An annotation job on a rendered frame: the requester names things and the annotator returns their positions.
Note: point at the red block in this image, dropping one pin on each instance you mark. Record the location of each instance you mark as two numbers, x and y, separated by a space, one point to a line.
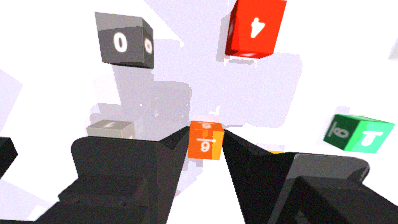
253 28

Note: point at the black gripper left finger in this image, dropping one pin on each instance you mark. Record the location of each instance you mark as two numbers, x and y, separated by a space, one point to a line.
160 162

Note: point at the green block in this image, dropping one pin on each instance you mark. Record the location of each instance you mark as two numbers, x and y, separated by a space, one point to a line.
361 134

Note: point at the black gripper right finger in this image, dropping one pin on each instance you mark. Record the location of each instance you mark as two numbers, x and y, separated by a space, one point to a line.
262 180

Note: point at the grey block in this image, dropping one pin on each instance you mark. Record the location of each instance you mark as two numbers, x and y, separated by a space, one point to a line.
125 40

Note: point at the orange block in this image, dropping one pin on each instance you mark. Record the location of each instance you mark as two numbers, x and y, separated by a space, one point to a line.
205 140

